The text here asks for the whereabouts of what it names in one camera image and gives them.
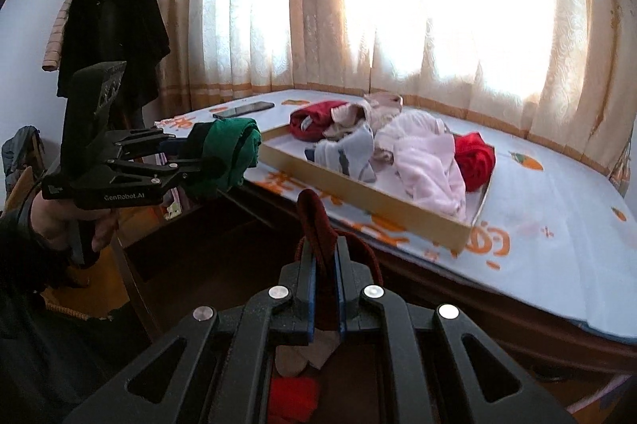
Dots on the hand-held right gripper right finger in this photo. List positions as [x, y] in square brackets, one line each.
[340, 299]

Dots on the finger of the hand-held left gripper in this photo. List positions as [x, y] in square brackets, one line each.
[144, 139]
[164, 172]

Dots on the person's left hand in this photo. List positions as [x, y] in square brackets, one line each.
[50, 220]

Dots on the green white cloth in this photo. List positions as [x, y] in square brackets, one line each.
[174, 210]

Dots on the pink dotted underwear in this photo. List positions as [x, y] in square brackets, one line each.
[423, 165]

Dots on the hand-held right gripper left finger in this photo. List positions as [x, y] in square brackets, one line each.
[311, 299]

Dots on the dark red sock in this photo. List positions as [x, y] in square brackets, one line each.
[323, 230]

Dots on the white orange printed table cover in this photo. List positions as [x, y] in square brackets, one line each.
[572, 264]

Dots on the black coat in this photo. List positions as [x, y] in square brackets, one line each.
[119, 21]

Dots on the shallow beige tray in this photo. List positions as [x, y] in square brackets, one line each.
[373, 205]

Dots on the curtain tassel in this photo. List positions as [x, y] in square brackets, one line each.
[619, 175]

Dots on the dark red grey-labelled underwear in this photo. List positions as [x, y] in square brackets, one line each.
[313, 120]

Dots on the light beige underwear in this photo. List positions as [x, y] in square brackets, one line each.
[293, 357]

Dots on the grey white underwear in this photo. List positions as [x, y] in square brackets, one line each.
[348, 145]

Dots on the person's left forearm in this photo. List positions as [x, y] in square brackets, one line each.
[30, 329]

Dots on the pinkish beige underwear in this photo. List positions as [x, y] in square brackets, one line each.
[358, 115]

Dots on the green and black underwear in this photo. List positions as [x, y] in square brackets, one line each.
[229, 150]

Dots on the blue grey jacket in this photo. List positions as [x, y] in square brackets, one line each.
[22, 150]

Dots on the red knotted underwear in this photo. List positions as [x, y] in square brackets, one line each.
[293, 399]

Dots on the cream orange patterned curtain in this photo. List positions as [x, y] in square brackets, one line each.
[249, 6]

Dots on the bright red underwear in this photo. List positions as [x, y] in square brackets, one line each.
[475, 160]

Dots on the pink striped garment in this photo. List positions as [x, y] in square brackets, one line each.
[54, 41]

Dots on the large wooden drawer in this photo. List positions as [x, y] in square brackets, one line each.
[224, 255]

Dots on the black smartphone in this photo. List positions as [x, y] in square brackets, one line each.
[244, 109]

